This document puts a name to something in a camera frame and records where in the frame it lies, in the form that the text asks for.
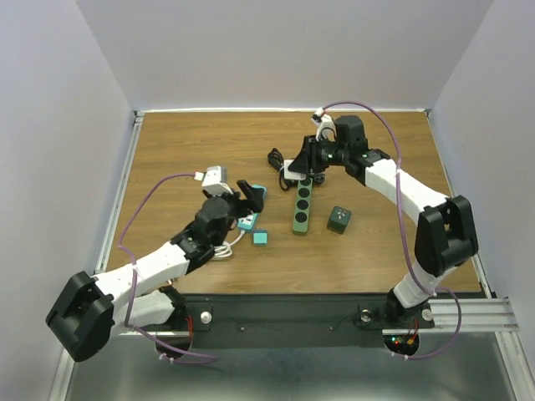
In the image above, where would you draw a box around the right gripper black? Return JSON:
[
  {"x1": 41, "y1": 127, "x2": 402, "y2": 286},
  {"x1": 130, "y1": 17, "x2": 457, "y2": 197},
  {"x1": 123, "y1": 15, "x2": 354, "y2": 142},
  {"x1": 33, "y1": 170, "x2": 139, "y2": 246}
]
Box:
[{"x1": 287, "y1": 134, "x2": 349, "y2": 175}]

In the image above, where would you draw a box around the white charger plug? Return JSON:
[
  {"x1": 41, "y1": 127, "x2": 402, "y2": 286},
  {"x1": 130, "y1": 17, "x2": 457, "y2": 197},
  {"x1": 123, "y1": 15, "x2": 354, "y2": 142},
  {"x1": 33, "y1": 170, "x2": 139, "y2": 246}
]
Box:
[{"x1": 283, "y1": 159, "x2": 307, "y2": 181}]

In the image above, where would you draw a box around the blue usb socket strip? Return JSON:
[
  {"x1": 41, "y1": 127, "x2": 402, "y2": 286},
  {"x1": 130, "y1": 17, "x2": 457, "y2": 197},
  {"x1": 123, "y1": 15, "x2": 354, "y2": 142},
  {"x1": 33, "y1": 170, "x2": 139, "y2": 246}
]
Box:
[{"x1": 237, "y1": 185, "x2": 267, "y2": 232}]

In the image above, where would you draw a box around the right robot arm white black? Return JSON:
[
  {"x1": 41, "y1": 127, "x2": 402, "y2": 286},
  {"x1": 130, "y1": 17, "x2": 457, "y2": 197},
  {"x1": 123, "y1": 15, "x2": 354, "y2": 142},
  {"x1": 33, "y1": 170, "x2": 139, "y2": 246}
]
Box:
[{"x1": 283, "y1": 109, "x2": 479, "y2": 326}]

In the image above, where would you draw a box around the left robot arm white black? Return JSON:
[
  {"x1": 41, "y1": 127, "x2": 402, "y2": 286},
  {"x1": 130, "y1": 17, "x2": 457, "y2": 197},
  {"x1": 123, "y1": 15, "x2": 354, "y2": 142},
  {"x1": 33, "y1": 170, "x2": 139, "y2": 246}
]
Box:
[{"x1": 45, "y1": 179, "x2": 266, "y2": 362}]

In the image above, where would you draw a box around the green power strip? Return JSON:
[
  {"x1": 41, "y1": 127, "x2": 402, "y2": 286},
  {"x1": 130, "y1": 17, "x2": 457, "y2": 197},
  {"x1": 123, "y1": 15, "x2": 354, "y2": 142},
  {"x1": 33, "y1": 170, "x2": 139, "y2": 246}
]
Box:
[{"x1": 292, "y1": 177, "x2": 313, "y2": 236}]

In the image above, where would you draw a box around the small teal cube adapter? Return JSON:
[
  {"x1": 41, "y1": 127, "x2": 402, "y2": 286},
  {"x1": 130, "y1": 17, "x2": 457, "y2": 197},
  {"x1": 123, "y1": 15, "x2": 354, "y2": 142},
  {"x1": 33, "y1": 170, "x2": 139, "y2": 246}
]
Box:
[{"x1": 252, "y1": 230, "x2": 268, "y2": 246}]

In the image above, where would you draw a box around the dark green cube adapter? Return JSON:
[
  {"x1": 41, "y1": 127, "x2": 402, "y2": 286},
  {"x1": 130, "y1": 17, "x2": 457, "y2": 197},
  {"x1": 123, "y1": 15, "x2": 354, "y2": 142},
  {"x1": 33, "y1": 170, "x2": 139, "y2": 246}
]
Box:
[{"x1": 327, "y1": 206, "x2": 352, "y2": 234}]

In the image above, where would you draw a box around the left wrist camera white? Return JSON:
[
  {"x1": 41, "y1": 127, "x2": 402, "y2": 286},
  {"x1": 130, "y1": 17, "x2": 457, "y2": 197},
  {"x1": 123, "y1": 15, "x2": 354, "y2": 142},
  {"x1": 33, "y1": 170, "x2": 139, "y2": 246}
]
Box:
[{"x1": 201, "y1": 165, "x2": 232, "y2": 196}]

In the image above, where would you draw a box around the black power cord with plug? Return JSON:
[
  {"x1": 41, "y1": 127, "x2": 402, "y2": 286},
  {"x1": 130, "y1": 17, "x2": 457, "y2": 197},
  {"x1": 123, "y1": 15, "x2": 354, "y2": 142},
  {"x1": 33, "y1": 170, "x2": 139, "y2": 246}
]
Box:
[{"x1": 267, "y1": 146, "x2": 328, "y2": 192}]

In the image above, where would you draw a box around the white cord of blue strip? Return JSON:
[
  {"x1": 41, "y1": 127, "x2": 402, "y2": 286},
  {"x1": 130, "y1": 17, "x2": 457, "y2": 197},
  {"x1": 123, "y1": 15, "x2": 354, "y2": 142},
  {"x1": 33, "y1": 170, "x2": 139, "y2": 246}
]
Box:
[{"x1": 208, "y1": 227, "x2": 247, "y2": 262}]

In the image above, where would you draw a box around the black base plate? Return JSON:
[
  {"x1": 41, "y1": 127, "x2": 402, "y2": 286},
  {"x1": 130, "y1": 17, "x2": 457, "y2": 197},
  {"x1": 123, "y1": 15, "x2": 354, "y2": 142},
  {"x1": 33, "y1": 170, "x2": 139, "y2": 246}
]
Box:
[{"x1": 148, "y1": 293, "x2": 435, "y2": 349}]

